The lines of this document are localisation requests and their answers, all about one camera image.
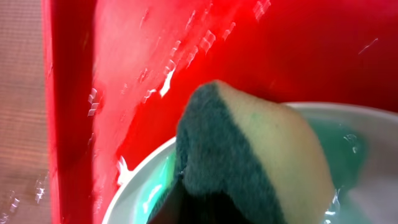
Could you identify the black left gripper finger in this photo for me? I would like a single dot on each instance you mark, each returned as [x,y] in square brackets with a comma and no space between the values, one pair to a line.
[179,207]

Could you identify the green yellow sponge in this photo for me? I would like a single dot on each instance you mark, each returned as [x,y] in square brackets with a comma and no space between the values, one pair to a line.
[264,156]

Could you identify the red plastic tray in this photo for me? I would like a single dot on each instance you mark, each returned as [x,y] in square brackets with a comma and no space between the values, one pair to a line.
[119,73]

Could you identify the white plate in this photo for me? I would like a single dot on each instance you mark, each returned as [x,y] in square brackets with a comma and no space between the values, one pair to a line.
[362,146]

